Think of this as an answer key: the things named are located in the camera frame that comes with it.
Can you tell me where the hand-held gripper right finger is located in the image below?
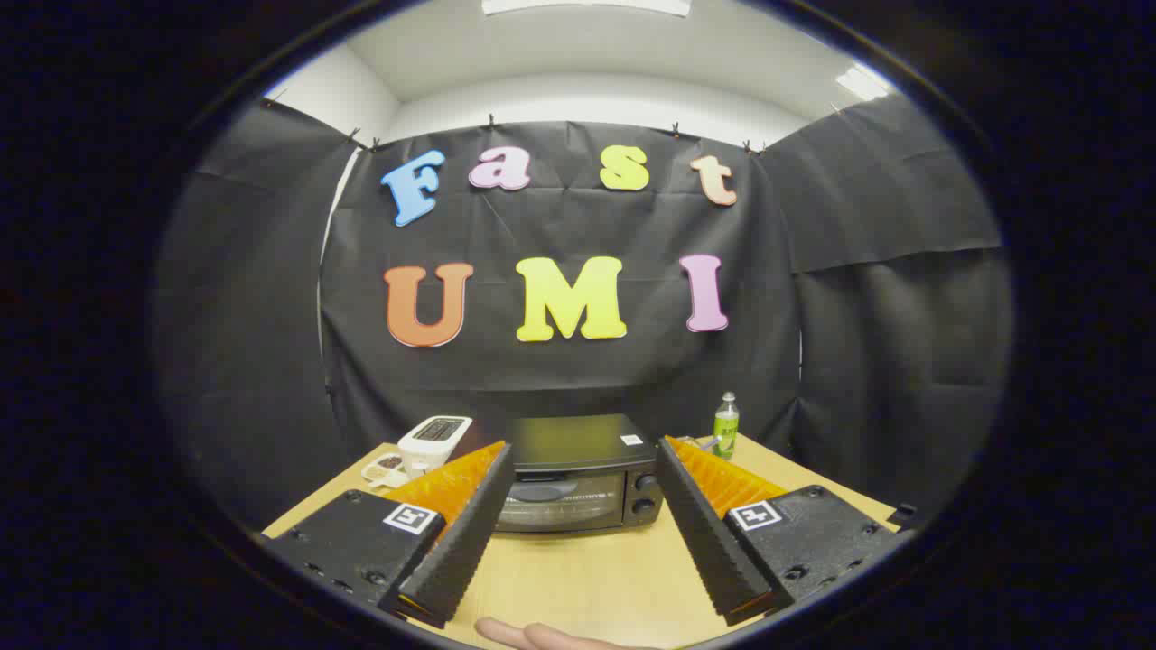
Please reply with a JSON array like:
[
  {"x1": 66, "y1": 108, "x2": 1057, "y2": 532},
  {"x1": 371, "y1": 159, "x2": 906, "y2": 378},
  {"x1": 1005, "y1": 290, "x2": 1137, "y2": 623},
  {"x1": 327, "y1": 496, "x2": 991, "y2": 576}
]
[{"x1": 655, "y1": 436, "x2": 909, "y2": 627}]

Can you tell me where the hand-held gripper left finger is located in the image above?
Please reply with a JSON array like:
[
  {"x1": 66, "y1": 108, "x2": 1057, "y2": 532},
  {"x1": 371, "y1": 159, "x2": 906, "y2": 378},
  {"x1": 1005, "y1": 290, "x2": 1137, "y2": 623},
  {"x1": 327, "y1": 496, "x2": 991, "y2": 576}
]
[{"x1": 262, "y1": 441, "x2": 516, "y2": 630}]

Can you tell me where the black toaster oven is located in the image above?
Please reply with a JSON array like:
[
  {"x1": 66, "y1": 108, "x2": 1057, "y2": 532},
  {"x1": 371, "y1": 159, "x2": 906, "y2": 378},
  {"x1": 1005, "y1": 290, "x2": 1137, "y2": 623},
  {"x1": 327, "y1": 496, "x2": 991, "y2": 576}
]
[{"x1": 492, "y1": 413, "x2": 667, "y2": 535}]

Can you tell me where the white pop-up toaster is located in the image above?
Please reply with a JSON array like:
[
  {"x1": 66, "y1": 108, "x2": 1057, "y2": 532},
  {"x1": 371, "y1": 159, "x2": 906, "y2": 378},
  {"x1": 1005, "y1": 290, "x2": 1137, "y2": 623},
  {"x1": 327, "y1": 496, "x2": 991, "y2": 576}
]
[{"x1": 397, "y1": 415, "x2": 473, "y2": 479}]

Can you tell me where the small white divided dish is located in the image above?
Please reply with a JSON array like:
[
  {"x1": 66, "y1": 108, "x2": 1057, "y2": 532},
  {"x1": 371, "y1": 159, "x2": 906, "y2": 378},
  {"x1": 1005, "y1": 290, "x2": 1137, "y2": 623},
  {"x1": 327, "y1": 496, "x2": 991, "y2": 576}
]
[{"x1": 361, "y1": 453, "x2": 409, "y2": 488}]

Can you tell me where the green drink bottle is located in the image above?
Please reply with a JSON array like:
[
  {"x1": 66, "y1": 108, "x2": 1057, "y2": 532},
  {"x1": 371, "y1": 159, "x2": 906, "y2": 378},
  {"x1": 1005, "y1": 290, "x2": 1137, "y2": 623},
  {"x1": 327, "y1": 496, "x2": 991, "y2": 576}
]
[{"x1": 713, "y1": 392, "x2": 741, "y2": 460}]

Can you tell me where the small ceiling light panel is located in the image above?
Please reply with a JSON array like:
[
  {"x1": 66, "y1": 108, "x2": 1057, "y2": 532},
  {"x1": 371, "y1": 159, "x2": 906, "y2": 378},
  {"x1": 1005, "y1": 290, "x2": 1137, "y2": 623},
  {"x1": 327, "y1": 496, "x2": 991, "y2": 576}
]
[{"x1": 835, "y1": 63, "x2": 895, "y2": 102}]

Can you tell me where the long ceiling light panel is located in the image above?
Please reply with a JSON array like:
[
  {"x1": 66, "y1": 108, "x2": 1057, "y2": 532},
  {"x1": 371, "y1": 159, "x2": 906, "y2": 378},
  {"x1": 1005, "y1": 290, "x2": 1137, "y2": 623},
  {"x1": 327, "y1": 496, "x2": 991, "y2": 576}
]
[{"x1": 481, "y1": 0, "x2": 692, "y2": 17}]

